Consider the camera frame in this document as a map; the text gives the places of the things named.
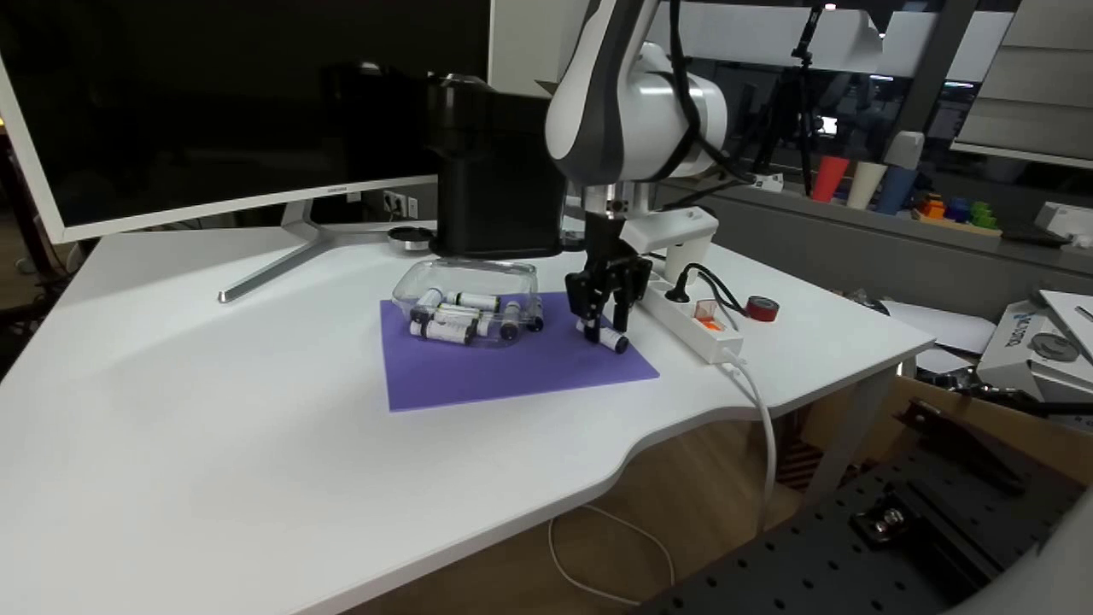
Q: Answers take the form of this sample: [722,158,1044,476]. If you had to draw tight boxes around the small white black bottle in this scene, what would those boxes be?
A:
[598,327,630,354]

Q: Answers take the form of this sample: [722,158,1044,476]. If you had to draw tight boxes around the black plug with cable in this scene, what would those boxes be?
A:
[667,263,746,315]

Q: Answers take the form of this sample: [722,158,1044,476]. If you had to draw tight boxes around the clear plastic container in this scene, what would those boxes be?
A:
[393,260,546,346]

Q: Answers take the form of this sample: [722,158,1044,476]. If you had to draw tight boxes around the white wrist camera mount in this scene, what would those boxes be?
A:
[622,210,719,263]

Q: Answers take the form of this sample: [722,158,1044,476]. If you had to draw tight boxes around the blue paper cup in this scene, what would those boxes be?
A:
[876,169,917,216]

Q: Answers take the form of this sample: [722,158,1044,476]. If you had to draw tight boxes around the black box appliance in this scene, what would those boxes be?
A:
[428,80,564,260]

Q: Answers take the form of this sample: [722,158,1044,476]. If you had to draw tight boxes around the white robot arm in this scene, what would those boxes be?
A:
[544,0,731,343]

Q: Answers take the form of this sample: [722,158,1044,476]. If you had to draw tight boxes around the white framed monitor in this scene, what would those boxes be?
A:
[0,0,506,309]

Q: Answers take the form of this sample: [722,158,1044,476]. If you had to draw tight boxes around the purple blue mat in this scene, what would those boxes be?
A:
[379,295,656,415]

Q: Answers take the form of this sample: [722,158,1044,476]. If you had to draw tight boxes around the black perforated metal board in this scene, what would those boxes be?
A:
[637,444,1082,615]

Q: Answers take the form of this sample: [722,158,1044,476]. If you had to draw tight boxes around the red paper cup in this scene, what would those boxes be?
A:
[811,154,852,204]

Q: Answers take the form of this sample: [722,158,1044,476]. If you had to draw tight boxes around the red black tape roll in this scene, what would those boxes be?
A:
[746,295,779,320]

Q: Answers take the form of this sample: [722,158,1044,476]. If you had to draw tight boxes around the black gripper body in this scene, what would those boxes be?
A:
[568,213,654,299]

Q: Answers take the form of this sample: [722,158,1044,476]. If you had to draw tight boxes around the white paper cup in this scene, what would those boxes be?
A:
[848,161,885,210]

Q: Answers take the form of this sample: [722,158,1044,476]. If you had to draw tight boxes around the white power strip cable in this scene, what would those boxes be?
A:
[715,351,783,528]

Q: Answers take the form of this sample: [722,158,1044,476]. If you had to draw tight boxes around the white power strip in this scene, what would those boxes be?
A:
[641,280,746,367]

